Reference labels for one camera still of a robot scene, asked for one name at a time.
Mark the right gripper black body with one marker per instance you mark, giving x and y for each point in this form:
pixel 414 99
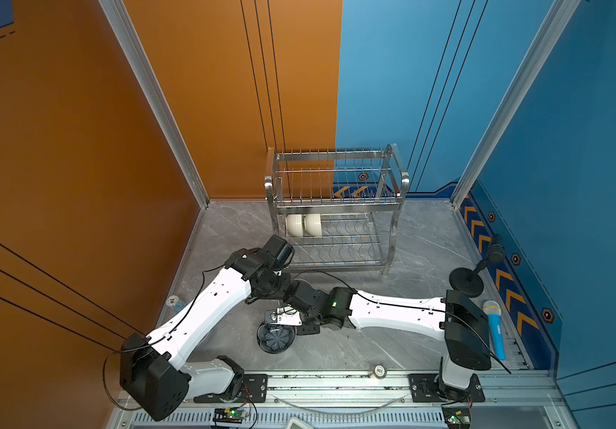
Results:
pixel 311 318

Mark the dark blue patterned bowl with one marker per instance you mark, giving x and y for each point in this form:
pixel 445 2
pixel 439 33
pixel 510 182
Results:
pixel 275 339

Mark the cream white bowl top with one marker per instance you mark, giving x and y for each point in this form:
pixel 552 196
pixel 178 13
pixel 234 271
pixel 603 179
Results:
pixel 295 225

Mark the cream white bowl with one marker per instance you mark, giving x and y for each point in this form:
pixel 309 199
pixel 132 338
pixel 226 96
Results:
pixel 313 225
pixel 295 225

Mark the stainless steel dish rack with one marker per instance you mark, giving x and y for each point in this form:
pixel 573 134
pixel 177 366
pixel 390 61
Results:
pixel 359 193

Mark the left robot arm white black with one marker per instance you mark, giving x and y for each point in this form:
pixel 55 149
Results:
pixel 155 370

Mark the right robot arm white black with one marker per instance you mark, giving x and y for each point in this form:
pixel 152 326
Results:
pixel 453 319

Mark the small round silver knob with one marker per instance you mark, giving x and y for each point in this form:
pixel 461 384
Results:
pixel 379 371

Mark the green circuit board left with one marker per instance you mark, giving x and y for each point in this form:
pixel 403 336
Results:
pixel 230 418

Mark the green circuit board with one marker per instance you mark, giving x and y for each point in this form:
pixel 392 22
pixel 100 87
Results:
pixel 230 418
pixel 457 418

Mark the black microphone stand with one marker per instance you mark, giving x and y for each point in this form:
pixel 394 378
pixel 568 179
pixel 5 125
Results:
pixel 468 281

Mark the green circuit board right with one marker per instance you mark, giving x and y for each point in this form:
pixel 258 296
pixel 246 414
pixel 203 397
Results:
pixel 457 418

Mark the blue toy microphone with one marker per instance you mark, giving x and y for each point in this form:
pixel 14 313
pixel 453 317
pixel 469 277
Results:
pixel 493 310

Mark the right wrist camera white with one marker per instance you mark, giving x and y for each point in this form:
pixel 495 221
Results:
pixel 289 317

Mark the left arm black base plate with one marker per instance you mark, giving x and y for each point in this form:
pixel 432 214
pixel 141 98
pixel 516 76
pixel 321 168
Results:
pixel 253 386

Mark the aluminium front rail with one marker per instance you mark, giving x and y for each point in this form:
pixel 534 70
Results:
pixel 357 399

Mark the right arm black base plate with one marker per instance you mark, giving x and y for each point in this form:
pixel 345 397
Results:
pixel 429 388

